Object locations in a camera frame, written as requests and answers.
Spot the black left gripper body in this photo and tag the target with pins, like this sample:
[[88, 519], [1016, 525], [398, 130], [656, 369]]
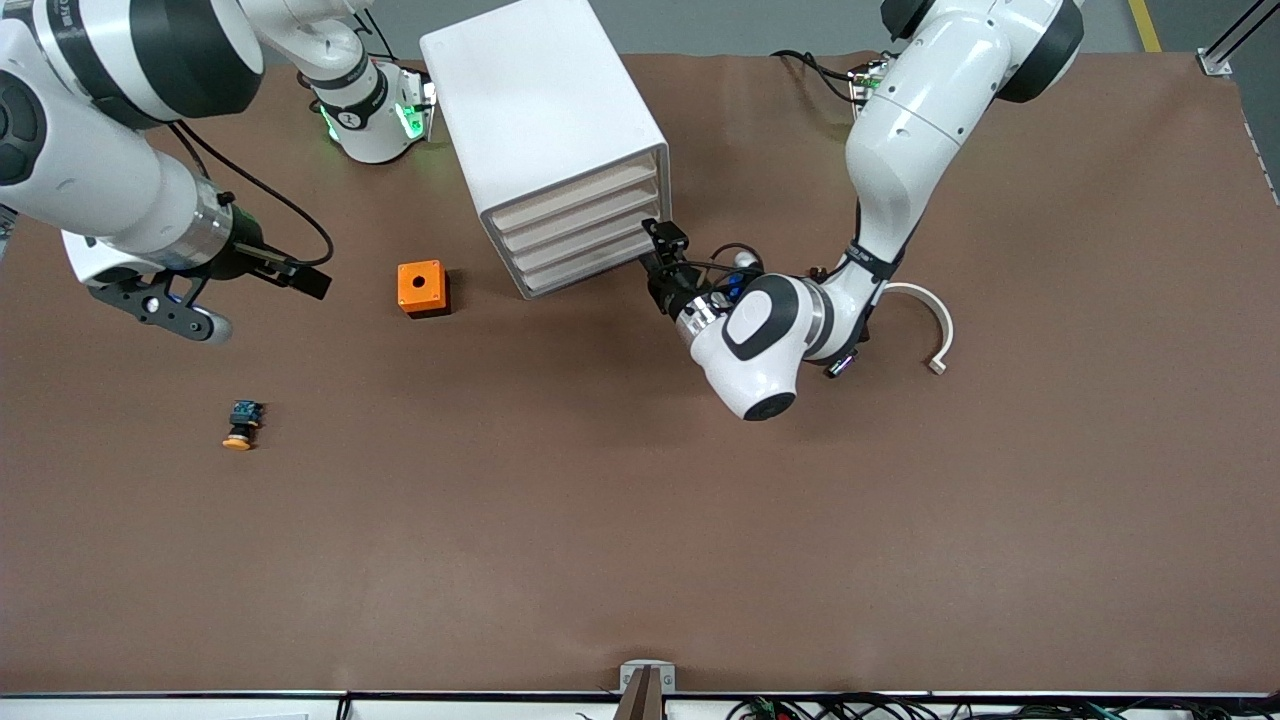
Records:
[[671, 290]]

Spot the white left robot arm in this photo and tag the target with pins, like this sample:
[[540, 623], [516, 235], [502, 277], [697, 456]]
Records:
[[900, 130]]

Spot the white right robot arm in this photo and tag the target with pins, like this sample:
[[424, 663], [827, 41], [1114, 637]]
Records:
[[100, 180]]

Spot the yellow push button blue block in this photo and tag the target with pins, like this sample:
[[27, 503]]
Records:
[[243, 412]]

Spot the orange box with hole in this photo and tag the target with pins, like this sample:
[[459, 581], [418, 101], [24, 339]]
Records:
[[408, 275]]

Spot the grey metal table bracket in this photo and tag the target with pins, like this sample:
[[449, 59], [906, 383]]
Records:
[[630, 672]]

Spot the brown mounting post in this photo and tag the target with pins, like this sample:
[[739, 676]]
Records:
[[642, 700]]

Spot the white table edge rail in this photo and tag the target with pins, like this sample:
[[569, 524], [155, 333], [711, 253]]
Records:
[[150, 708]]

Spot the aluminium profile with corner bracket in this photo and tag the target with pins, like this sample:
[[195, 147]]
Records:
[[1215, 63]]

